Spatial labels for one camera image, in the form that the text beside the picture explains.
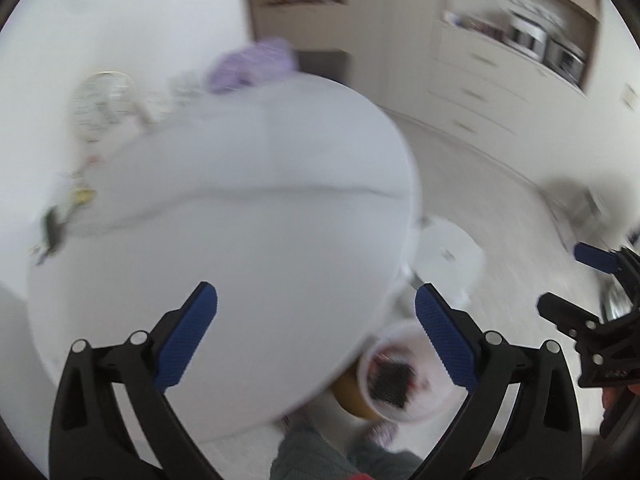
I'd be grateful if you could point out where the white round wall clock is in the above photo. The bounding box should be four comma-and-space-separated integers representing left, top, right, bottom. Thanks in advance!
70, 70, 136, 142

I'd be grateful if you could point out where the white toaster oven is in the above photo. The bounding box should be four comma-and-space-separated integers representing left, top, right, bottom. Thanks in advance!
503, 12, 548, 62

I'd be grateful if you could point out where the white round plastic stool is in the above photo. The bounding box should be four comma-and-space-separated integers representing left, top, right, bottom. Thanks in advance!
409, 216, 486, 309

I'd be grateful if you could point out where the beige cabinet with drawers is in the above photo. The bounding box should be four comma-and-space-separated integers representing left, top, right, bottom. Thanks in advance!
423, 0, 600, 172

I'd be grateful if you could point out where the grey square stool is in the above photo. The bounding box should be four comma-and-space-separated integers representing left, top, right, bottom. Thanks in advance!
541, 178, 610, 245

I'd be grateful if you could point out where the yellow binder clip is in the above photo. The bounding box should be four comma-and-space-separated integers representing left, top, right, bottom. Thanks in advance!
72, 188, 96, 207

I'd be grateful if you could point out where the silver microwave oven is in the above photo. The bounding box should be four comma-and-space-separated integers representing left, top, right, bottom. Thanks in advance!
544, 38, 585, 86

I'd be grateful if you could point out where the dark grey chair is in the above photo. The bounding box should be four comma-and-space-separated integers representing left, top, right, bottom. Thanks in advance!
297, 50, 350, 84

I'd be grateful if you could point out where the black smartphone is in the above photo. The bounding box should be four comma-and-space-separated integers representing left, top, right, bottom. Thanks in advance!
42, 207, 64, 255

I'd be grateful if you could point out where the right hand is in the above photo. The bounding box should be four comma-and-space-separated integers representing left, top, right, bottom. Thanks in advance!
602, 387, 624, 417

